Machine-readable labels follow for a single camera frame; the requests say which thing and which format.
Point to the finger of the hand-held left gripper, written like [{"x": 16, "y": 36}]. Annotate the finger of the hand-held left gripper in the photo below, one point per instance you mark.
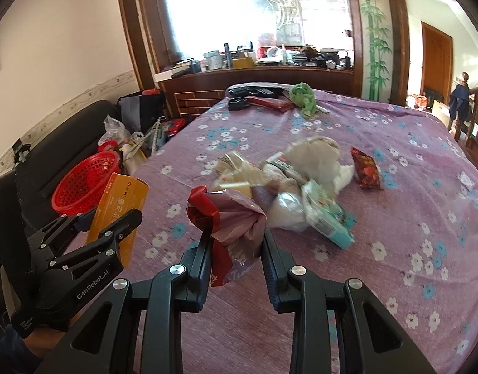
[
  {"x": 122, "y": 222},
  {"x": 67, "y": 224}
]

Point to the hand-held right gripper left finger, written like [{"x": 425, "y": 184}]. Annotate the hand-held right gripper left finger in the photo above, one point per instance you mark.
[{"x": 202, "y": 265}]

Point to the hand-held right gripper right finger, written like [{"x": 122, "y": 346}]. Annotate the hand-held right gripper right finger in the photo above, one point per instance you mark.
[{"x": 270, "y": 268}]

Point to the orange cardboard box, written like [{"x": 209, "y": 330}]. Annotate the orange cardboard box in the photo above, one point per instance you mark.
[{"x": 124, "y": 194}]

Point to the red plastic basket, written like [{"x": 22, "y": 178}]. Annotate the red plastic basket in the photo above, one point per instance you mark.
[{"x": 85, "y": 183}]

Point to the purple and red plastic bag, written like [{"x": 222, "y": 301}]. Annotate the purple and red plastic bag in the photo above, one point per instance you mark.
[{"x": 235, "y": 218}]

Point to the white knit glove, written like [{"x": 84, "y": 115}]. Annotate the white knit glove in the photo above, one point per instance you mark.
[{"x": 313, "y": 156}]

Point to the person's left forearm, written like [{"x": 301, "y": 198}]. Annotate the person's left forearm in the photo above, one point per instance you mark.
[{"x": 44, "y": 339}]

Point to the yellow bag with white rolls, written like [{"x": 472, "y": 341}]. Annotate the yellow bag with white rolls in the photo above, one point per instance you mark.
[{"x": 131, "y": 156}]

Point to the teal tissue packet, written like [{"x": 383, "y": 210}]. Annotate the teal tissue packet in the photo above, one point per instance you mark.
[{"x": 324, "y": 210}]

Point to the small yellowish box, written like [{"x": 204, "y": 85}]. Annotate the small yellowish box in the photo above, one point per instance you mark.
[{"x": 239, "y": 190}]

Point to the black clip holder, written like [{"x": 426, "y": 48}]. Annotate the black clip holder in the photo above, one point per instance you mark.
[{"x": 21, "y": 151}]

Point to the black leather sofa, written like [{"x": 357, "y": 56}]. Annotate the black leather sofa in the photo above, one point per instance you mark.
[{"x": 67, "y": 132}]

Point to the folding metal ruler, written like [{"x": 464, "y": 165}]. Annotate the folding metal ruler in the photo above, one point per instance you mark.
[{"x": 155, "y": 136}]

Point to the clear crumpled plastic bag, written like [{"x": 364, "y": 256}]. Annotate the clear crumpled plastic bag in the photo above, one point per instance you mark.
[{"x": 114, "y": 128}]

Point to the crumpled clear wrapper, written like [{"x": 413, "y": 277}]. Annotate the crumpled clear wrapper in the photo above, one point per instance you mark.
[{"x": 235, "y": 163}]

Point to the red printed bag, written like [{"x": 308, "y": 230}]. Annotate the red printed bag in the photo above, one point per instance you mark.
[{"x": 172, "y": 127}]

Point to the purple floral sheet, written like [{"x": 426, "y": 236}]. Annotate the purple floral sheet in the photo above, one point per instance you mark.
[{"x": 379, "y": 241}]

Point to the dark grey shopping bag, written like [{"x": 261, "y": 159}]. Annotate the dark grey shopping bag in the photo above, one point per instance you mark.
[{"x": 141, "y": 111}]

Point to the white crumpled tissue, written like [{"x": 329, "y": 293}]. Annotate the white crumpled tissue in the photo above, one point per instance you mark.
[{"x": 345, "y": 177}]

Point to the red snack packet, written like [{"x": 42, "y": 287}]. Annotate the red snack packet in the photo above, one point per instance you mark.
[{"x": 366, "y": 169}]

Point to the white flat board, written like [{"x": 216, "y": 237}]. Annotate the white flat board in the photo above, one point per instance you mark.
[{"x": 163, "y": 76}]

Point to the wooden brick-pattern counter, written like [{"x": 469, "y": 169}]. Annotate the wooden brick-pattern counter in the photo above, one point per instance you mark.
[{"x": 207, "y": 85}]

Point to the long red box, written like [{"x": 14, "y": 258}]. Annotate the long red box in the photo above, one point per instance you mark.
[{"x": 270, "y": 104}]

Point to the black round container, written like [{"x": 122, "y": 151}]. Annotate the black round container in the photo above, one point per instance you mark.
[{"x": 238, "y": 104}]

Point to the green plastic bag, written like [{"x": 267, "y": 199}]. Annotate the green plastic bag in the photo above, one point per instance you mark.
[{"x": 303, "y": 99}]

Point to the black flat case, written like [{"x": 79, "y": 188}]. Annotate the black flat case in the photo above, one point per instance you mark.
[{"x": 254, "y": 92}]

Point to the dark tall bottle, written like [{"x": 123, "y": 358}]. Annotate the dark tall bottle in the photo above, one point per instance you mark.
[{"x": 226, "y": 54}]

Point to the yellow box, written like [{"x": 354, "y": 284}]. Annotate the yellow box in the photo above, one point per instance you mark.
[{"x": 243, "y": 63}]

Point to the white plastic bag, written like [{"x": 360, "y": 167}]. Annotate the white plastic bag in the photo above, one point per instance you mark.
[{"x": 273, "y": 52}]

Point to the window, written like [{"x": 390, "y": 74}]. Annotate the window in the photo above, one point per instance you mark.
[{"x": 223, "y": 7}]

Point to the dark jacket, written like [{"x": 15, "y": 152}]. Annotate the dark jacket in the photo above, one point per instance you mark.
[{"x": 459, "y": 103}]

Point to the wooden door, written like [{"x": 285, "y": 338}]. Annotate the wooden door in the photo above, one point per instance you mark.
[{"x": 437, "y": 62}]

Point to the bamboo wall painting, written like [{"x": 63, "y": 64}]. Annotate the bamboo wall painting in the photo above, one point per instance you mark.
[{"x": 373, "y": 46}]

